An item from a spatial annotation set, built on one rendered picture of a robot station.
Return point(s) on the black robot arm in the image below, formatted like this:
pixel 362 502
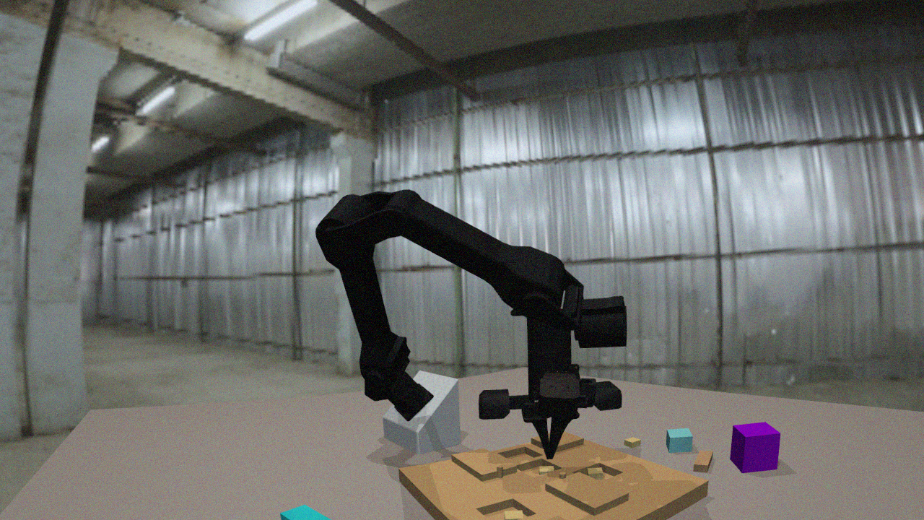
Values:
pixel 530 281

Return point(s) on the purple cube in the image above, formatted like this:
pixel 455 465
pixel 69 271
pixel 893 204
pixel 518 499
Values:
pixel 755 447

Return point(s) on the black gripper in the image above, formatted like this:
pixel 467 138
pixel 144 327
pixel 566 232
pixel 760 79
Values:
pixel 496 404

